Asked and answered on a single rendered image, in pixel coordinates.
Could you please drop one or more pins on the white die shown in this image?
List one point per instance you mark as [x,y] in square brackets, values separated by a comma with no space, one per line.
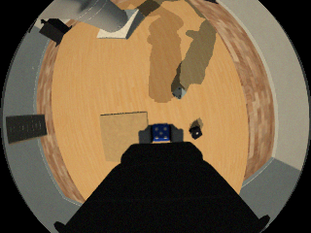
[179,93]

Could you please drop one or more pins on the blue die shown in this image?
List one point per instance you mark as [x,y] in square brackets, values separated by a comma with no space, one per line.
[160,132]

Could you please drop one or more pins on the tan square mat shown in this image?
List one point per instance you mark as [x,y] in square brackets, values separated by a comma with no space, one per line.
[119,132]

